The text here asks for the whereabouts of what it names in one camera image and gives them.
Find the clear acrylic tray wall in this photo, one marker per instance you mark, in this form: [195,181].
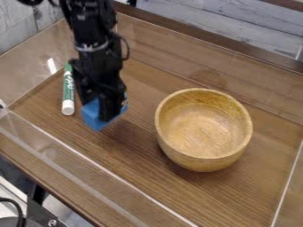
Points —
[110,174]

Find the blue foam block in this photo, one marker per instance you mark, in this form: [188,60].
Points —
[90,111]

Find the brown wooden bowl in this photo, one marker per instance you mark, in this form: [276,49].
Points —
[204,129]

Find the black metal table bracket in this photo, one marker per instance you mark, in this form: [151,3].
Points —
[38,217]

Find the green dry-erase marker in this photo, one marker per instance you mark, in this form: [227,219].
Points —
[68,92]

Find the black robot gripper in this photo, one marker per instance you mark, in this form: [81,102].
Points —
[96,73]

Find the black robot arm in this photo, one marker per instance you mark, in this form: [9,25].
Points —
[89,17]

